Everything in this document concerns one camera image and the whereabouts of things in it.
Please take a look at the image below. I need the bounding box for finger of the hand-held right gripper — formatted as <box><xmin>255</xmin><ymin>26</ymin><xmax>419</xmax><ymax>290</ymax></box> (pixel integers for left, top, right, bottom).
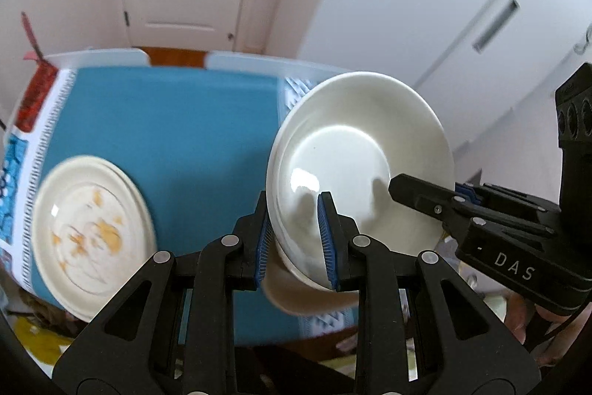
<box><xmin>388</xmin><ymin>174</ymin><xmax>478</xmax><ymax>235</ymax></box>
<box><xmin>455</xmin><ymin>182</ymin><xmax>561</xmax><ymax>235</ymax></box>

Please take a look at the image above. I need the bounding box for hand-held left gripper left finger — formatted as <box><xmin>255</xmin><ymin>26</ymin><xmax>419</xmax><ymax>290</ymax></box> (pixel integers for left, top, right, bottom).
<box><xmin>52</xmin><ymin>190</ymin><xmax>275</xmax><ymax>395</ymax></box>

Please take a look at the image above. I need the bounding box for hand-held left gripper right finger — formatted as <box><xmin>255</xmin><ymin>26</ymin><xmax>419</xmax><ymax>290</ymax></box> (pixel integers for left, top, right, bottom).
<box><xmin>317</xmin><ymin>191</ymin><xmax>542</xmax><ymax>395</ymax></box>

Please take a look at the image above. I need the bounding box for pink square bowl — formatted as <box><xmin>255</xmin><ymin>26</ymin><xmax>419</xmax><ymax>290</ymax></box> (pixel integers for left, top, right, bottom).
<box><xmin>261</xmin><ymin>256</ymin><xmax>359</xmax><ymax>316</ymax></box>

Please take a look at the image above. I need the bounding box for large cream plate yellow centre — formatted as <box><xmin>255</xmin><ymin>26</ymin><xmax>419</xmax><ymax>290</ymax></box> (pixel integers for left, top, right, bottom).
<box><xmin>32</xmin><ymin>155</ymin><xmax>157</xmax><ymax>324</ymax></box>

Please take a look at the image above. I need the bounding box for person's right hand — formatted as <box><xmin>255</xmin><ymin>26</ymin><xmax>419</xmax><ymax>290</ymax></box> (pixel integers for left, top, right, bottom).
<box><xmin>504</xmin><ymin>298</ymin><xmax>581</xmax><ymax>361</ymax></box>

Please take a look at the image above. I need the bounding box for blue patterned tablecloth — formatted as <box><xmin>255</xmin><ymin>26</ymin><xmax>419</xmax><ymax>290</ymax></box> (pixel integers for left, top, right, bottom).
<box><xmin>0</xmin><ymin>64</ymin><xmax>359</xmax><ymax>338</ymax></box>

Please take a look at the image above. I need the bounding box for white wardrobe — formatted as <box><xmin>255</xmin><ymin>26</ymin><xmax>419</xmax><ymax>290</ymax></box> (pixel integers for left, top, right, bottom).
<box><xmin>296</xmin><ymin>0</ymin><xmax>592</xmax><ymax>155</ymax></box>

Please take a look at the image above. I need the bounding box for pale plastic table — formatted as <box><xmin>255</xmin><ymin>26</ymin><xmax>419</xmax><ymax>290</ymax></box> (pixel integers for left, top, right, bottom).
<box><xmin>44</xmin><ymin>48</ymin><xmax>357</xmax><ymax>76</ymax></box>

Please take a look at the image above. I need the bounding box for grey wardrobe handle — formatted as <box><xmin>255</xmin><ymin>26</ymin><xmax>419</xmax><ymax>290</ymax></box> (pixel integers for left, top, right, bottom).
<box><xmin>472</xmin><ymin>0</ymin><xmax>519</xmax><ymax>52</ymax></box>

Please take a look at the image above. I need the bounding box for red strap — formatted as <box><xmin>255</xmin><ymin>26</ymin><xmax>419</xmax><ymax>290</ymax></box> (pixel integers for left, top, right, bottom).
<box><xmin>21</xmin><ymin>12</ymin><xmax>49</xmax><ymax>63</ymax></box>

